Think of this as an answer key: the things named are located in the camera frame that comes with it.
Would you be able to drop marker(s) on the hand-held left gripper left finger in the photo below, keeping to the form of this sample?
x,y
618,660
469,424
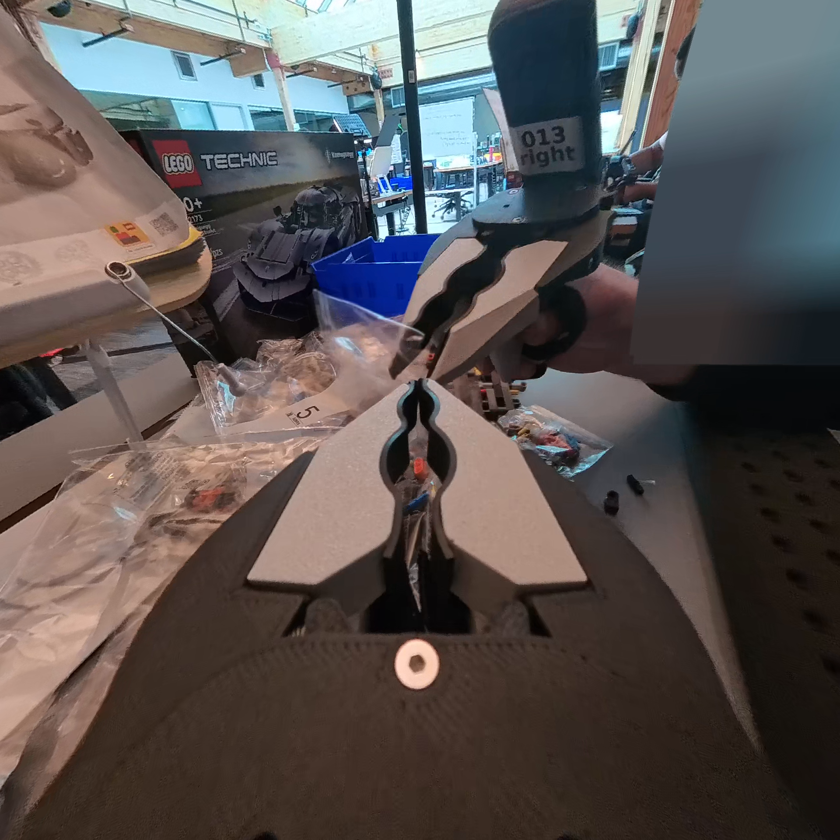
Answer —
x,y
315,525

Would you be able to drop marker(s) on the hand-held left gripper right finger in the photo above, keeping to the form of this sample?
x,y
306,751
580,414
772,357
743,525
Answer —
x,y
518,525

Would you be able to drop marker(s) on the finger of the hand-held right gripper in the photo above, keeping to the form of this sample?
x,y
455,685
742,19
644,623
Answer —
x,y
505,295
439,282

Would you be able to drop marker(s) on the clear bag of pieces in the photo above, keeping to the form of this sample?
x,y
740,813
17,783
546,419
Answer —
x,y
354,328

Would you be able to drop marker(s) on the black lego connector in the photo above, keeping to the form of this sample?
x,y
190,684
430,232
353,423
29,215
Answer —
x,y
633,484

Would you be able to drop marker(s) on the clear bag of lego wheels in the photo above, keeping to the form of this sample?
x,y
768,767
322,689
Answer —
x,y
98,558

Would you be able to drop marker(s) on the person's right forearm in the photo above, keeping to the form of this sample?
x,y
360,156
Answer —
x,y
735,397

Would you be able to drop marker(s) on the small black lego pin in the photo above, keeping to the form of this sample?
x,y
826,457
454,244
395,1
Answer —
x,y
611,502

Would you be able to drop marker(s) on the grey lego chassis assembly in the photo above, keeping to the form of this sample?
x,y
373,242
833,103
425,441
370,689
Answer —
x,y
499,394

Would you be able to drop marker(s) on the black lego set box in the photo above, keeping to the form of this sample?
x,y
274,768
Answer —
x,y
262,216

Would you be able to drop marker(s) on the lego instruction booklet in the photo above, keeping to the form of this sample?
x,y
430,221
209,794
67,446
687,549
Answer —
x,y
52,164

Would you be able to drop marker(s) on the person's right hand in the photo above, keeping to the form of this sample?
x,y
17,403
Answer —
x,y
610,321

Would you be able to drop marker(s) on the blue plastic bin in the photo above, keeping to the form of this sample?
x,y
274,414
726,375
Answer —
x,y
367,275

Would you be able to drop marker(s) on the brown cardboard sheet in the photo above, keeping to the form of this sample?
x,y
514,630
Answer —
x,y
499,124

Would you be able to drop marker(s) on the small clear bag coloured pins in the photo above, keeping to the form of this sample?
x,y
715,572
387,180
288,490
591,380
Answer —
x,y
558,443

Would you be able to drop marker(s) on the whiteboard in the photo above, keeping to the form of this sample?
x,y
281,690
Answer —
x,y
446,128

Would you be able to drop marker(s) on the clear bag with white label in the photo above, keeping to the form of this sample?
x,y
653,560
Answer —
x,y
275,407

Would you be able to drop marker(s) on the dark perforated panel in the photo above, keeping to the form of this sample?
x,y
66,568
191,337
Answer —
x,y
774,590

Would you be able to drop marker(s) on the beige book stand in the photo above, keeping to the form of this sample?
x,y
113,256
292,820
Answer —
x,y
98,308

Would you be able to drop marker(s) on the black vertical post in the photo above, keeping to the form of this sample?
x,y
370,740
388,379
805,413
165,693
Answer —
x,y
411,111

